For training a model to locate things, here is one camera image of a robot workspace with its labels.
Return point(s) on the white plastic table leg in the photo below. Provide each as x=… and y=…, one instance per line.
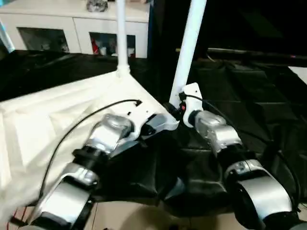
x=187, y=48
x=122, y=36

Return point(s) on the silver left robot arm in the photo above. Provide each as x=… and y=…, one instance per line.
x=108, y=134

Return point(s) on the black shiny mat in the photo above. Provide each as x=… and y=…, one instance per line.
x=239, y=119

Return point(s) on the long black bar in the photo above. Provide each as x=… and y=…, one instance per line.
x=251, y=53

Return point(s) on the red white box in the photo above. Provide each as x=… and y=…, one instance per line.
x=94, y=45

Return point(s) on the black silver ornament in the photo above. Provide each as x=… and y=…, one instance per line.
x=97, y=6

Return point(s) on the white display cabinet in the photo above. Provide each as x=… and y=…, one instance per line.
x=72, y=21

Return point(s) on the light blue panel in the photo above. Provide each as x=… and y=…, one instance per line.
x=7, y=38

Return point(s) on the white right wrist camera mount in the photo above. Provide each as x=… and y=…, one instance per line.
x=193, y=105

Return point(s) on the black metal table frame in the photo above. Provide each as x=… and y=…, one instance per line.
x=19, y=221

